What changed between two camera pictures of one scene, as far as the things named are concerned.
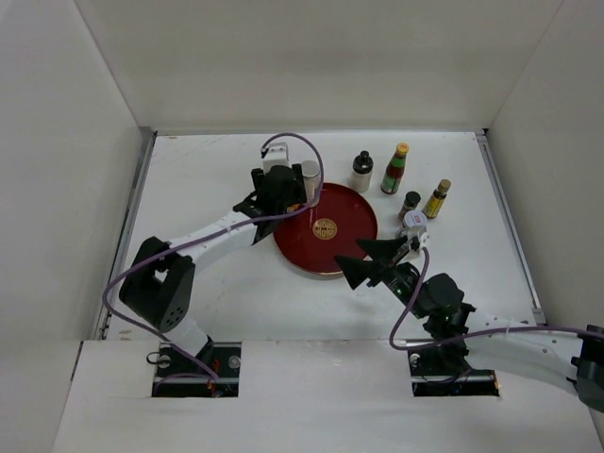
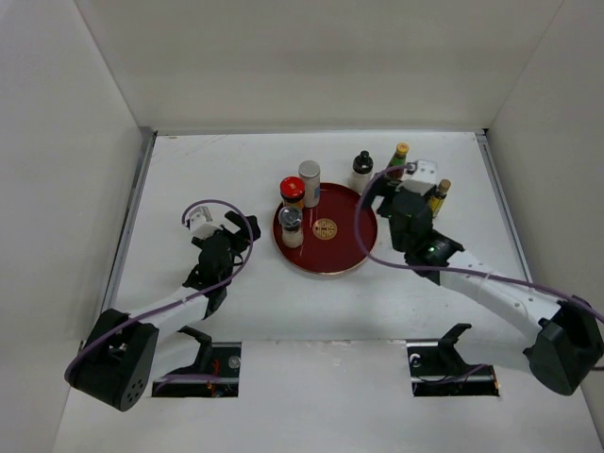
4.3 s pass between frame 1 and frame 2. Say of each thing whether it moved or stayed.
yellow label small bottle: stayed
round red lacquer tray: stayed
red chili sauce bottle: stayed
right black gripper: moved
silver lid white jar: stayed
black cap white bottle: stayed
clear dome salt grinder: moved
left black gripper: moved
